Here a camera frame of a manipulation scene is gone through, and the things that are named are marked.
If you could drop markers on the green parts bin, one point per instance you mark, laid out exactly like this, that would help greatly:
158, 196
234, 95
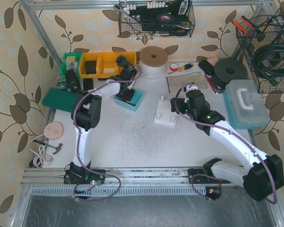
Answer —
71, 61

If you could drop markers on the black disc spool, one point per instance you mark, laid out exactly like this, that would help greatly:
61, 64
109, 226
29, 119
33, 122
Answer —
226, 70

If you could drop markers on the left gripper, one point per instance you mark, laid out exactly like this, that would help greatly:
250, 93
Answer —
127, 93

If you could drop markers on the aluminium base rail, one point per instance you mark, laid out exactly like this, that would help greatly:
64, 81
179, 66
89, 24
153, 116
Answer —
155, 176

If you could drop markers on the teal plastic box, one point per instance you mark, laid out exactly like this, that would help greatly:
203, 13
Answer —
133, 104

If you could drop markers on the clear teal toolbox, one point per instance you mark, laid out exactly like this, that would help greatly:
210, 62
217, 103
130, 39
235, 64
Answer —
245, 107

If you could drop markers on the red utility knife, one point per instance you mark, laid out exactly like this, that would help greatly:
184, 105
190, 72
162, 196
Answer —
214, 87

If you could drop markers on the green plastic lid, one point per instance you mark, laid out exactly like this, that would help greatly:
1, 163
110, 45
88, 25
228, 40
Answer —
60, 99

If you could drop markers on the yellow parts bin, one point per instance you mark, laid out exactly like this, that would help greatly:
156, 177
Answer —
102, 65

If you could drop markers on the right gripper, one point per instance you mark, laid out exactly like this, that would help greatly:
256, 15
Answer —
176, 105

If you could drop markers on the black rectangular block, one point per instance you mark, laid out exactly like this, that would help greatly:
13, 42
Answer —
88, 84

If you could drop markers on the wire basket with cables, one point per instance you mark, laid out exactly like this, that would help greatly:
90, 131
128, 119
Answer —
263, 49

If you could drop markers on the black meter device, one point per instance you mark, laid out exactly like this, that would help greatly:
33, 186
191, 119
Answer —
72, 81

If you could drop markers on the black pouch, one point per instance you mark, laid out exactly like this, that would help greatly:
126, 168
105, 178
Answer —
207, 67

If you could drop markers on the black pipe fitting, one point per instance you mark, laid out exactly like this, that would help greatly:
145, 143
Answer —
121, 61

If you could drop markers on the white work glove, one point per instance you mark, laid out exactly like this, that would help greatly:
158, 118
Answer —
176, 82

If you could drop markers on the yellow orange screwdriver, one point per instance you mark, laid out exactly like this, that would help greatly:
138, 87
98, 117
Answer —
179, 69

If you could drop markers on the wire basket with tools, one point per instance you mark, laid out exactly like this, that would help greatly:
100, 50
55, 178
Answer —
150, 19

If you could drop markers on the round beige power strip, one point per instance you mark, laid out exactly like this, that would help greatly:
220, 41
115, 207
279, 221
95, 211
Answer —
54, 131

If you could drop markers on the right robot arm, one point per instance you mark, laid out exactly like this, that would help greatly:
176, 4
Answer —
260, 174

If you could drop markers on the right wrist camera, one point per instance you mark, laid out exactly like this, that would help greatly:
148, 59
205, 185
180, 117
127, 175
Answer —
190, 87

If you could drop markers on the orange handled pliers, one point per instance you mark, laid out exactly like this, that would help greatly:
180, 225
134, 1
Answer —
240, 26

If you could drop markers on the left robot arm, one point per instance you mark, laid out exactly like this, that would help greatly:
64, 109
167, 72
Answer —
86, 116

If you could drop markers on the red white tape roll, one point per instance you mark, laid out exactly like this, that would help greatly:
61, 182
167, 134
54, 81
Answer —
173, 67

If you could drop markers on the white peg board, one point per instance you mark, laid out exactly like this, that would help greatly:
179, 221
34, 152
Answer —
164, 115

